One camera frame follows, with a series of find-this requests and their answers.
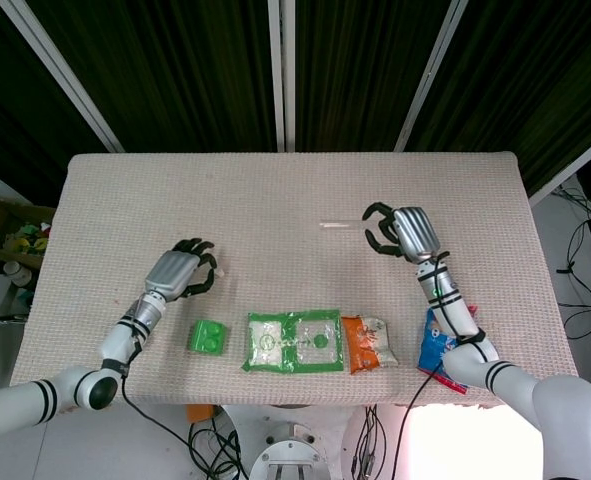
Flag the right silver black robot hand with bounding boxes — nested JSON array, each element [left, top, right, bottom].
[[362, 201, 444, 265]]

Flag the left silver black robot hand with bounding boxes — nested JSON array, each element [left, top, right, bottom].
[[144, 238, 221, 304]]

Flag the clear glass test tube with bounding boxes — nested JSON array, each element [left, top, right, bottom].
[[318, 221, 374, 232]]

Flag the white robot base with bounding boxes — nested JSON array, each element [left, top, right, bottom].
[[222, 403, 351, 480]]

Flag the green toy building block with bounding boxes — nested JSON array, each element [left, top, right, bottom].
[[189, 319, 229, 356]]

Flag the blue red snack bag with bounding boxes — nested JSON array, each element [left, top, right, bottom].
[[415, 303, 479, 396]]

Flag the green clear plastic bag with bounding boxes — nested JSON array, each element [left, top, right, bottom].
[[239, 308, 347, 374]]

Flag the orange white snack bag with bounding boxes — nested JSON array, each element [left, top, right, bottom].
[[341, 314, 399, 374]]

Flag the beige waffle tablecloth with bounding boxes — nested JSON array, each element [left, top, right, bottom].
[[9, 152, 587, 420]]

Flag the orange flat item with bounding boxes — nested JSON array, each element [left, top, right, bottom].
[[184, 403, 217, 425]]

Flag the yellow green toys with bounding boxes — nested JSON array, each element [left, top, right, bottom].
[[3, 222, 51, 256]]

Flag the small white bottle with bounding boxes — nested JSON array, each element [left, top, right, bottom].
[[2, 259, 34, 287]]

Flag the dark green partition panel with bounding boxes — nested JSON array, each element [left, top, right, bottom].
[[293, 0, 449, 153], [408, 0, 591, 196], [27, 0, 279, 154], [0, 0, 111, 209]]

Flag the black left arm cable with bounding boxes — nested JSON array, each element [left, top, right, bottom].
[[119, 294, 199, 454]]

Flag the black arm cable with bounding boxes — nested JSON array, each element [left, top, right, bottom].
[[119, 294, 199, 454], [392, 252, 486, 480]]

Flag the thin black floor cables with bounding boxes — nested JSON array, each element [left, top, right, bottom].
[[557, 185, 591, 341]]

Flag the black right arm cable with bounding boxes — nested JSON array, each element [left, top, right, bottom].
[[392, 252, 486, 480]]

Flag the black floor cable bundle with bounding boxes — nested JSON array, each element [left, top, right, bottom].
[[188, 405, 251, 480], [352, 404, 382, 480]]

